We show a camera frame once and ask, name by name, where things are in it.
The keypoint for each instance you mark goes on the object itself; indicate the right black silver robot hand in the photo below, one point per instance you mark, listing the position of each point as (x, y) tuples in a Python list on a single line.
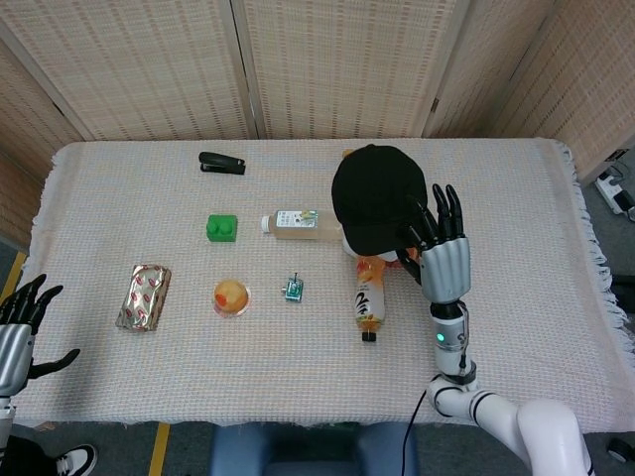
[(446, 268)]

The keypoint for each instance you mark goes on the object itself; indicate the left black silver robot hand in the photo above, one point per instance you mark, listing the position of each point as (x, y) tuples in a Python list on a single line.
[(12, 347)]

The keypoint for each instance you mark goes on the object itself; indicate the black baseball cap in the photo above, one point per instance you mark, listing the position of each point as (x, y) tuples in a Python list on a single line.
[(377, 198)]

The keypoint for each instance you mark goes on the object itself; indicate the blue padded robot base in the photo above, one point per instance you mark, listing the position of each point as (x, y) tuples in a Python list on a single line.
[(312, 453)]

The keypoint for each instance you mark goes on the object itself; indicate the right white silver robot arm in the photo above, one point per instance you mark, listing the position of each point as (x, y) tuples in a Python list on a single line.
[(541, 426)]

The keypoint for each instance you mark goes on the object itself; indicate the white foam mannequin head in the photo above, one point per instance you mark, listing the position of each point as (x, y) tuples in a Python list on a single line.
[(389, 255)]

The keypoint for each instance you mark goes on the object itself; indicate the orange juice bottle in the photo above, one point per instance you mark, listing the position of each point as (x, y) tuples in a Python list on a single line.
[(369, 295)]

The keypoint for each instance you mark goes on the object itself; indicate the clear tea bottle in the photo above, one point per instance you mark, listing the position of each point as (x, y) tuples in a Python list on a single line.
[(302, 225)]

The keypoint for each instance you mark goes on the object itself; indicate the brown bottle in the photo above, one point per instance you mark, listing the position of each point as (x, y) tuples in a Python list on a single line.
[(348, 153)]

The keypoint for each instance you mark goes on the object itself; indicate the orange cardboard box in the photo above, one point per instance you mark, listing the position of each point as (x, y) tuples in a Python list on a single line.
[(397, 265)]

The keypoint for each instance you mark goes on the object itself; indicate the black trouser leg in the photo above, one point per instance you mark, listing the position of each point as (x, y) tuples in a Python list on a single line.
[(25, 458)]

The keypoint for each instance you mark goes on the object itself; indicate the black white sneaker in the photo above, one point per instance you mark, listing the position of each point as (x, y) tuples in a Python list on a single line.
[(77, 458)]

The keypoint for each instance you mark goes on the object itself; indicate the silver foil snack packet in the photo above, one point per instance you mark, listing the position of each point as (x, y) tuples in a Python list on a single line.
[(144, 297)]

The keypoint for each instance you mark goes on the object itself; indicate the small green metal gadget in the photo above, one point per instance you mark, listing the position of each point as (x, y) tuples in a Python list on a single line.
[(293, 289)]

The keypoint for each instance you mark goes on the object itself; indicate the white power strip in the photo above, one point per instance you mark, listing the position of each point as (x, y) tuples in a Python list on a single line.
[(612, 191)]

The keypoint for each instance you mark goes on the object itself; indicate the woven folding screen panel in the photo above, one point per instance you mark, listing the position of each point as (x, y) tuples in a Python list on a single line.
[(496, 69), (30, 129), (347, 64), (139, 69), (600, 84)]

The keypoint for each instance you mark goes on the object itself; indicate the orange fruit jelly cup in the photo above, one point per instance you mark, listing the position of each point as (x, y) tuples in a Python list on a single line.
[(230, 296)]

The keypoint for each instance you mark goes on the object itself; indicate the white woven tablecloth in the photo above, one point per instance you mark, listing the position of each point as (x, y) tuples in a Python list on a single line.
[(248, 372)]

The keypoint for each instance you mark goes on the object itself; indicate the green toy building block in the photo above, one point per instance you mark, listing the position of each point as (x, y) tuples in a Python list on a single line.
[(222, 229)]

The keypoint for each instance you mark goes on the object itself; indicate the black stapler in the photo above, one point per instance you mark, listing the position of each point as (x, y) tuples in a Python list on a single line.
[(220, 163)]

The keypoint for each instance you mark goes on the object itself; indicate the black caster wheel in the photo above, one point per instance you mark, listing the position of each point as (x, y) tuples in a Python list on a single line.
[(622, 450)]

